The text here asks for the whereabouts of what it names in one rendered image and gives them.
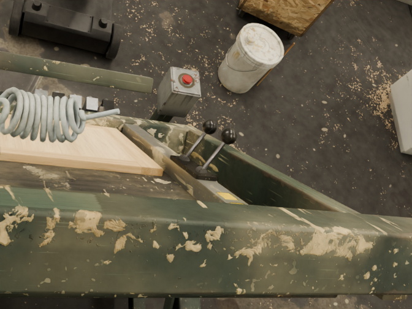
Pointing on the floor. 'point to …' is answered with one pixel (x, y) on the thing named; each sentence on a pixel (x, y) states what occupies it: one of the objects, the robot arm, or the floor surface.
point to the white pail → (251, 57)
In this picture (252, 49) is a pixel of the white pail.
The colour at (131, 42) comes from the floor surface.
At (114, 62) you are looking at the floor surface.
